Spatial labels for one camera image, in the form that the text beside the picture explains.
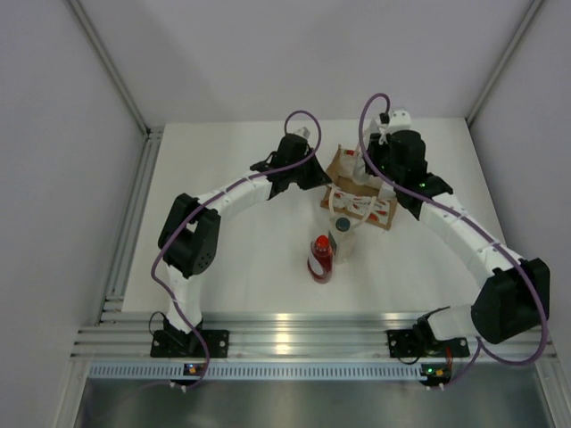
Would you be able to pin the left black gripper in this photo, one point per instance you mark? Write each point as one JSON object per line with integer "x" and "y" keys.
{"x": 317, "y": 178}

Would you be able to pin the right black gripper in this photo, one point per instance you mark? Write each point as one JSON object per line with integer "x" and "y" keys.
{"x": 375, "y": 148}

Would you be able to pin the watermelon print canvas bag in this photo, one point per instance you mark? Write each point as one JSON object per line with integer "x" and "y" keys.
{"x": 370, "y": 200}

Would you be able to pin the clear bottle dark cap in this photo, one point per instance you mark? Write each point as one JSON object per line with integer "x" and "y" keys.
{"x": 342, "y": 238}

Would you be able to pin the red liquid bottle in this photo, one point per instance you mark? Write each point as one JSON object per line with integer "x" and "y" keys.
{"x": 320, "y": 259}

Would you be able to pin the white bottle dark cap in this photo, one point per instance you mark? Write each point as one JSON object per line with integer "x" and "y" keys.
{"x": 361, "y": 177}

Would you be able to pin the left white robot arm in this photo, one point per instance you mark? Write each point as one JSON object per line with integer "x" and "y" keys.
{"x": 189, "y": 239}

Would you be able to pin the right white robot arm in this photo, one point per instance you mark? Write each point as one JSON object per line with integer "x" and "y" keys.
{"x": 514, "y": 294}

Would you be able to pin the left aluminium frame post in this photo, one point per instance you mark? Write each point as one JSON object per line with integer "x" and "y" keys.
{"x": 110, "y": 68}

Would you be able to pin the aluminium frame post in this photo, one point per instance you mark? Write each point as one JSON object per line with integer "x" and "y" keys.
{"x": 110, "y": 68}
{"x": 508, "y": 51}

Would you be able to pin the right black mount plate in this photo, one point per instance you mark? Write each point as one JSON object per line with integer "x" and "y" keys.
{"x": 416, "y": 342}

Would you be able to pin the black mount plate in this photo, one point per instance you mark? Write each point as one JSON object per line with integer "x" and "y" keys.
{"x": 416, "y": 342}
{"x": 177, "y": 344}

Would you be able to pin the right aluminium frame post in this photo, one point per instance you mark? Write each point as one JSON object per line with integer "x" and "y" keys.
{"x": 508, "y": 51}

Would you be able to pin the left black mount plate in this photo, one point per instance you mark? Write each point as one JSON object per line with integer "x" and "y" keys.
{"x": 177, "y": 344}

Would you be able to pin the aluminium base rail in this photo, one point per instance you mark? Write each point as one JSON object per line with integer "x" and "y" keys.
{"x": 121, "y": 335}

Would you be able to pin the slotted cable duct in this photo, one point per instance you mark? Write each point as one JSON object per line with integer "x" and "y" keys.
{"x": 182, "y": 371}

